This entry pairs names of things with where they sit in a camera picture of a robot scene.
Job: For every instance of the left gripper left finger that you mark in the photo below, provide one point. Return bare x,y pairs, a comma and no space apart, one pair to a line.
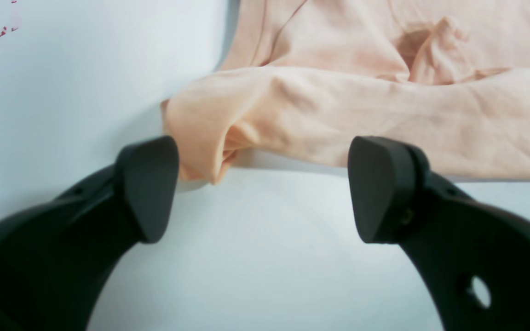
55,258

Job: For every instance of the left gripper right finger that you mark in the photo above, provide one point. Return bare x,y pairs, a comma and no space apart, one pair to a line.
473,258

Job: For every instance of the peach T-shirt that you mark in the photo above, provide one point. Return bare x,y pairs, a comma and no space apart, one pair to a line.
304,77

